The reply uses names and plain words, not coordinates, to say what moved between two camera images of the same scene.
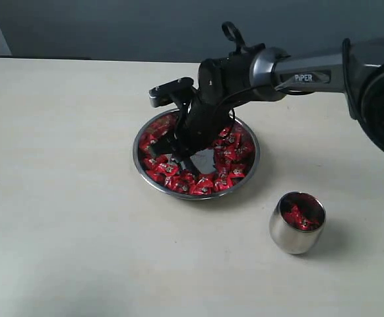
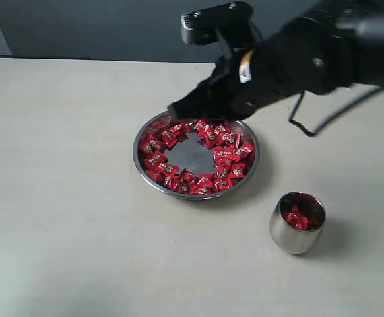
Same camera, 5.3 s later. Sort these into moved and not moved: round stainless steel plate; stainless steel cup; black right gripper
Moved: black right gripper
Not moved: stainless steel cup; round stainless steel plate
